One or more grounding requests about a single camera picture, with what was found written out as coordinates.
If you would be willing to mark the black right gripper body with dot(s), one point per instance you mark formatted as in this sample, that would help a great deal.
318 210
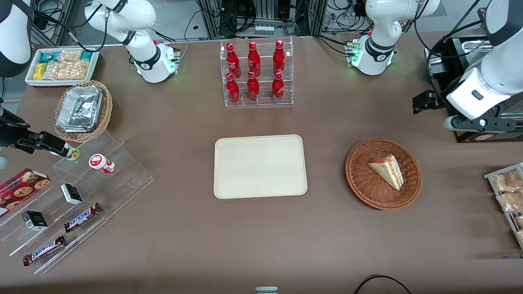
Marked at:
9 136

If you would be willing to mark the triangle sandwich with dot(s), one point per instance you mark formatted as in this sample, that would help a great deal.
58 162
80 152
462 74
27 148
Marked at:
388 171

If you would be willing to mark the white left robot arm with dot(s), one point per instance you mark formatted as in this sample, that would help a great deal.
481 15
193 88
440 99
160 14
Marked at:
380 41

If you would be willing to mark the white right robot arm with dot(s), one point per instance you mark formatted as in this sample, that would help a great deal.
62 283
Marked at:
147 57

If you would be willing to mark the light wicker basket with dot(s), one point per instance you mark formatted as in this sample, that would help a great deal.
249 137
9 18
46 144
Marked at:
107 108

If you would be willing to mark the tray of packaged snacks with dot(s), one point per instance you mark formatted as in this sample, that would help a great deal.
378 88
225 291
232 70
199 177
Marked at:
490 176

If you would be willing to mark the brown wicker basket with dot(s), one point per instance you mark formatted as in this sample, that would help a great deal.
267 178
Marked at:
367 188

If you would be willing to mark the beige plastic tray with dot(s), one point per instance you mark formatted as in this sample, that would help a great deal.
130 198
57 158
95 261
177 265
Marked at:
260 166

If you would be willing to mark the green sunflower yogurt bottle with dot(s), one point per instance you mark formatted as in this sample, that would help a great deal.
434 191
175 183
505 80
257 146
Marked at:
74 154

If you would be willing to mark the stack of foil trays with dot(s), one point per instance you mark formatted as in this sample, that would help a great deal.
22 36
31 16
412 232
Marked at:
79 108

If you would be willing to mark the red tartan cookie box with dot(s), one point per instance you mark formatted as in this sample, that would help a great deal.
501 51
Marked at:
20 190

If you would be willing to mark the red white yogurt bottle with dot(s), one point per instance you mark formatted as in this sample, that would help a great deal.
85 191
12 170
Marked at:
100 162

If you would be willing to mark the black food warmer appliance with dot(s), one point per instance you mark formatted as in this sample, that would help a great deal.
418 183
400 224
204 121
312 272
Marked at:
470 137

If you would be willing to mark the white rectangular snack bin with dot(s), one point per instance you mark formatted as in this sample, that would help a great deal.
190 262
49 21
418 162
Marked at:
30 81

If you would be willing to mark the small black carton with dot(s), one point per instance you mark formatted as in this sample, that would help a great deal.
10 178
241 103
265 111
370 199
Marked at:
34 220
71 194

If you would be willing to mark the yellow snack packet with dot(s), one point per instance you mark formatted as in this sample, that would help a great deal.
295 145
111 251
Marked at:
38 71

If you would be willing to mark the clear cracker bag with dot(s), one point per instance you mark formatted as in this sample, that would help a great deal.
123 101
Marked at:
76 70
54 71
69 55

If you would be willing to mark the clear fried snack bag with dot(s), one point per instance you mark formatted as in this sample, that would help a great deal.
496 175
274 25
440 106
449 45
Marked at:
511 201
508 181

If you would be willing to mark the clear acrylic tiered stand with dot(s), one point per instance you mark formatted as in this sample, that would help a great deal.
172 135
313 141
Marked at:
122 179

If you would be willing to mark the Snickers chocolate bar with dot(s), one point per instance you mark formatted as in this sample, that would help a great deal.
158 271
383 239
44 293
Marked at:
44 250
83 217

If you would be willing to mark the teal snack packet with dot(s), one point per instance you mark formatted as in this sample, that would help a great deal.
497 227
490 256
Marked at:
50 56
86 56

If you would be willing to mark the red cola bottle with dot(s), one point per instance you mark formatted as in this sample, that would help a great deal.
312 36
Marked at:
253 87
278 87
233 90
233 61
279 59
254 61

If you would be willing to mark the clear acrylic bottle rack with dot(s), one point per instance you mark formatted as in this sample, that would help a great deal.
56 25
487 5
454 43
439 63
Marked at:
266 67

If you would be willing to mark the grey metal clamp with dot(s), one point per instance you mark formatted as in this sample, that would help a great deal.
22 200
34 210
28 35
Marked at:
266 290

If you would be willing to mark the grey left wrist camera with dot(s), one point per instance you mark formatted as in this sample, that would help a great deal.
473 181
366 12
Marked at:
451 123

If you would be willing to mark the aluminium frame rack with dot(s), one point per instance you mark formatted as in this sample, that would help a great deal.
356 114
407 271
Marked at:
212 18

